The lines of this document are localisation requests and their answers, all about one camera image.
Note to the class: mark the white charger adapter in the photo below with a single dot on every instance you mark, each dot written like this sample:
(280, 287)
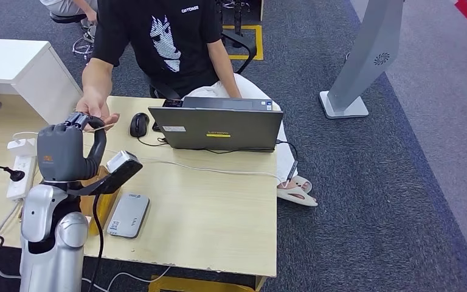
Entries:
(23, 147)

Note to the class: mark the white slipper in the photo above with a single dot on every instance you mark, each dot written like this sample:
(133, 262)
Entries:
(298, 197)
(304, 183)

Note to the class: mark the person's right hand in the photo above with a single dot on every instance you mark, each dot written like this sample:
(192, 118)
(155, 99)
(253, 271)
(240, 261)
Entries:
(94, 104)

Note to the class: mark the grey kiosk stand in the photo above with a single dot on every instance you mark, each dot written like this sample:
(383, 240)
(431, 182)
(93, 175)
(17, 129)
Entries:
(362, 60)

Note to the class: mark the grey card reader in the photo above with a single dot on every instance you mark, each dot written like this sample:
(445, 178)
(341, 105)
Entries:
(128, 215)

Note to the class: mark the white power strip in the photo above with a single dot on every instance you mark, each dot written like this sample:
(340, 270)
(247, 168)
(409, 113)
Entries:
(22, 181)

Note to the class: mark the white cabinet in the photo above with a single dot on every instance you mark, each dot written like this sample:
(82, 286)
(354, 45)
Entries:
(8, 60)

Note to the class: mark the cardboard box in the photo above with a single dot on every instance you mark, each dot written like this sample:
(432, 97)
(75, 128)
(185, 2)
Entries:
(104, 205)

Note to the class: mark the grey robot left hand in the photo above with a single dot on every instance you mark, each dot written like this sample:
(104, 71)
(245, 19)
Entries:
(60, 153)

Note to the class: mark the person's left forearm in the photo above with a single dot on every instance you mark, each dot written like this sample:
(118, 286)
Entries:
(227, 76)

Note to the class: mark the person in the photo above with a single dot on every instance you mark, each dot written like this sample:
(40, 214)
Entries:
(165, 40)
(62, 6)

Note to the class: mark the grey laptop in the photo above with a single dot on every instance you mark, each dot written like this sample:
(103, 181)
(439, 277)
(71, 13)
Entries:
(217, 129)

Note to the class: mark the black computer mouse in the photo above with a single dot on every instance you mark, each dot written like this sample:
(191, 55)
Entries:
(139, 125)

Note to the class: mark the black round stool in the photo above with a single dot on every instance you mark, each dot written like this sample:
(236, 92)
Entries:
(66, 18)

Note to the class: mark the yellow floor tape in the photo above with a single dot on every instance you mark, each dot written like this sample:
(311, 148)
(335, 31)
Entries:
(189, 286)
(259, 40)

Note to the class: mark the black equipment stand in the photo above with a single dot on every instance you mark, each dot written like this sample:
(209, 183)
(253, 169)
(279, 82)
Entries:
(238, 16)

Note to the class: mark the person's right forearm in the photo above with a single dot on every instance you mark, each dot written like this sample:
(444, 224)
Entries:
(96, 76)

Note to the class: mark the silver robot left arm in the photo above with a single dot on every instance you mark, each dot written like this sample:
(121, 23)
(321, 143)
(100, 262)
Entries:
(36, 209)

